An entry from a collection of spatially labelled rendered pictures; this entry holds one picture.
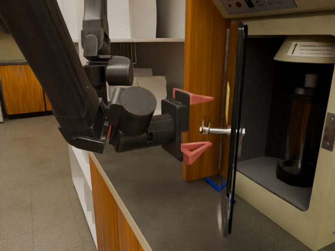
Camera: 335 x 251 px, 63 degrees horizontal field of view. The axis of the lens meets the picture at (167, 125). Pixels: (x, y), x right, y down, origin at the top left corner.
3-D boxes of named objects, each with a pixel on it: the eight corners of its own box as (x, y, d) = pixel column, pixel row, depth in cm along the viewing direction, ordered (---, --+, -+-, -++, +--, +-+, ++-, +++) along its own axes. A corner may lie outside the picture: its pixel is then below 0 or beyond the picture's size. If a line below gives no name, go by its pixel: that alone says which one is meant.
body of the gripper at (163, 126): (185, 104, 49) (147, 109, 46) (185, 157, 52) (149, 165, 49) (169, 98, 55) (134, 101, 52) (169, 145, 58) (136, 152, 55)
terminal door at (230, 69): (222, 170, 82) (231, 27, 70) (226, 242, 53) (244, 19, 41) (219, 170, 82) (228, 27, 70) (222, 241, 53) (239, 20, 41)
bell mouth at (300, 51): (307, 56, 73) (310, 35, 72) (381, 62, 58) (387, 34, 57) (256, 59, 66) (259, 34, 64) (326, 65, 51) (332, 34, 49)
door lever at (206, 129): (226, 124, 59) (227, 112, 58) (229, 140, 50) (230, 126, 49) (201, 123, 60) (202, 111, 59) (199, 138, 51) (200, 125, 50)
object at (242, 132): (241, 152, 53) (244, 124, 51) (242, 157, 51) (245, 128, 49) (231, 152, 53) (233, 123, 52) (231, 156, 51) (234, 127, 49)
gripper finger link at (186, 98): (223, 89, 52) (180, 94, 48) (221, 126, 54) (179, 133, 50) (203, 84, 58) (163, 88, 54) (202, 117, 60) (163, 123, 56)
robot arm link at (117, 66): (96, 48, 78) (84, 34, 69) (136, 47, 77) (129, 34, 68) (93, 89, 77) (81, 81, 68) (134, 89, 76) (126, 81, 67)
